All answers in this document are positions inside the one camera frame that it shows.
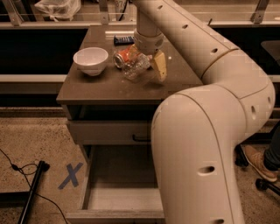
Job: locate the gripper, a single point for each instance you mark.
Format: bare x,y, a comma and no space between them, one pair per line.
149,44

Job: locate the clear plastic water bottle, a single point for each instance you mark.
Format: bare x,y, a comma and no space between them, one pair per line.
134,67

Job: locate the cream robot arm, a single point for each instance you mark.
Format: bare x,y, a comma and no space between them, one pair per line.
194,131

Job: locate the grey drawer cabinet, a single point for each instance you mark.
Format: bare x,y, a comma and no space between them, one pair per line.
111,97

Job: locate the closed upper grey drawer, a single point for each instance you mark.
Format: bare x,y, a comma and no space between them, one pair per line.
108,132

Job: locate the open lower grey drawer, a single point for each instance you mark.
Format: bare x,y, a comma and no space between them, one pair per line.
120,187

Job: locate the orange soda can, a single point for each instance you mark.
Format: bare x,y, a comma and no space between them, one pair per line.
120,58

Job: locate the blue snack wrapper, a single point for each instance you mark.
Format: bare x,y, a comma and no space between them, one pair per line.
123,41

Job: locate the white ceramic bowl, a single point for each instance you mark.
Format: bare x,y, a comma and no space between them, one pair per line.
91,61

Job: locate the clear plastic bag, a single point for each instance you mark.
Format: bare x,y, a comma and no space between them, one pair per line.
59,9

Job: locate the black stand leg right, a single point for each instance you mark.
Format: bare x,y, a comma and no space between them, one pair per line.
240,159

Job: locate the blue tape cross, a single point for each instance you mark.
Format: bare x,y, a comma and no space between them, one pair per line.
71,176

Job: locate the tan shoe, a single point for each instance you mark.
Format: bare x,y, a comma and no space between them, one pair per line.
256,160

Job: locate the black tripod leg left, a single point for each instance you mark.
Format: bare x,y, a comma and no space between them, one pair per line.
41,167

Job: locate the blue jeans leg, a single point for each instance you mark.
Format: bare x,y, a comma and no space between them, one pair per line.
272,154

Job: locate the black chair caster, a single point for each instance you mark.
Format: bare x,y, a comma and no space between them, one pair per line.
263,185

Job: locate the black drawer handle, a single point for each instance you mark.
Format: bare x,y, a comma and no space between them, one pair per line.
140,139

